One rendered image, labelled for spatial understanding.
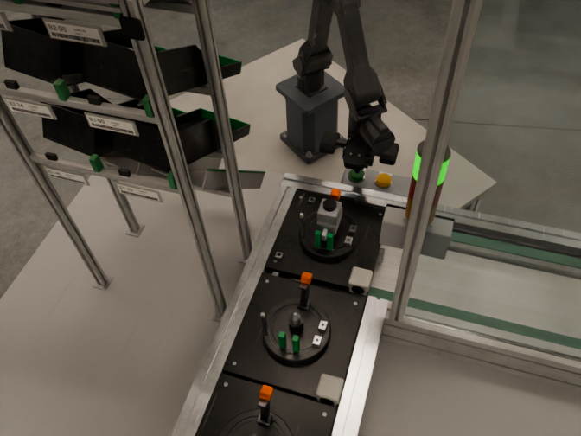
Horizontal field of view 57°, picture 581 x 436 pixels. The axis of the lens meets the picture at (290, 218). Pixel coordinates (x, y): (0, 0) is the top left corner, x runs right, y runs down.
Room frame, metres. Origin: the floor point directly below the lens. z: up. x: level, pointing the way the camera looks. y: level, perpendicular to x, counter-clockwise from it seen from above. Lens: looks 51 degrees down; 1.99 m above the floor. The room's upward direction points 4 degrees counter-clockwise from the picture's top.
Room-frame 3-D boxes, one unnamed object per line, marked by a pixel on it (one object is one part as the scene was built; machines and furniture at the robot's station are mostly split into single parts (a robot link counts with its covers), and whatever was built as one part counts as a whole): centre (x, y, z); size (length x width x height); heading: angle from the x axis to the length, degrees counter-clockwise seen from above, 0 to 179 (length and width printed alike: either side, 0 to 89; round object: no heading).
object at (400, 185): (0.92, -0.24, 0.93); 0.21 x 0.07 x 0.06; 69
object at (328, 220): (0.74, -0.08, 1.06); 0.08 x 0.04 x 0.07; 159
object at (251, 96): (1.17, -0.04, 0.84); 0.90 x 0.70 x 0.03; 33
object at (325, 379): (0.51, 0.00, 1.01); 0.24 x 0.24 x 0.13; 69
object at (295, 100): (1.19, -0.08, 0.96); 0.15 x 0.15 x 0.20; 33
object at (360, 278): (0.62, -0.14, 0.97); 0.05 x 0.05 x 0.04; 69
